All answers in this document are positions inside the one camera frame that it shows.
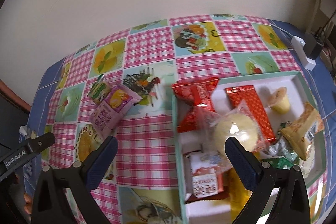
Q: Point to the blue plaid tablecloth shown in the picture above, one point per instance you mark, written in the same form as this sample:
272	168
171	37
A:
220	45

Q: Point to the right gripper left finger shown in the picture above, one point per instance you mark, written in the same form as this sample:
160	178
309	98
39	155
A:
50	204

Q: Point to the red white label snack pack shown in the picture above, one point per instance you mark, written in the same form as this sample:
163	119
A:
203	178

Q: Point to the yellow bread snack pack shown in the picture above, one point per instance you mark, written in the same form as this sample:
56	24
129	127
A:
237	192

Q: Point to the crumpled blue white wrapper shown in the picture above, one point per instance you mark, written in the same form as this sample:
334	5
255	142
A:
26	132

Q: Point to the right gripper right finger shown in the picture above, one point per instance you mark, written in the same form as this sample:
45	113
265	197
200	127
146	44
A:
291	204

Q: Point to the small green cracker pack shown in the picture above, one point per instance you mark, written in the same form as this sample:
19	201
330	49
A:
99	90

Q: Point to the white power strip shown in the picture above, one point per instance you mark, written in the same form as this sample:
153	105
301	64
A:
298	45

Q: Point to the orange-red patterned wafer pack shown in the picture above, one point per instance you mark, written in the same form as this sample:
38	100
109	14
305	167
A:
248	94

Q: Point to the black power adapter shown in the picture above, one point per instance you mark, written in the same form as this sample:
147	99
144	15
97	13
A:
313	46

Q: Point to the white tray with teal rim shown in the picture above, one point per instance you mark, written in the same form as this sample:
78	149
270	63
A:
219	211

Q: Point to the round white cake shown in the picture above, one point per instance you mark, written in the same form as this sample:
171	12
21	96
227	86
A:
238	123

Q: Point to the light teal barcode snack pack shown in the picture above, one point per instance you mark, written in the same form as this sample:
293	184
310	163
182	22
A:
282	148

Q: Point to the white cream snack pack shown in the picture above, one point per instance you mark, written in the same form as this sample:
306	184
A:
307	165

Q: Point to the purple swiss roll pack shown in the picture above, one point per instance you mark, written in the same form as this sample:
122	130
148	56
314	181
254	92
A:
112	109

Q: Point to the person's left hand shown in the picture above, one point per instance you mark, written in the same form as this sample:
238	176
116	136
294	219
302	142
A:
22	200

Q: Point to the red candy-wrap snack pack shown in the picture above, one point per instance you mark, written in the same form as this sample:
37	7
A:
196	94

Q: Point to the dark green snack pack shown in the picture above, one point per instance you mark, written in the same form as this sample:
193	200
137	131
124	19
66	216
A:
279	162

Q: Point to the yellow pudding jelly cup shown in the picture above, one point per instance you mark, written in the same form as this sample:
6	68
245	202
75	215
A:
278	101

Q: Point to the beige orange-print snack pack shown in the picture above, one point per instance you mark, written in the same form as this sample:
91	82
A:
301	133

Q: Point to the pink checkered tablecloth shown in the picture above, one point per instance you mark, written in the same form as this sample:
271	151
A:
135	205

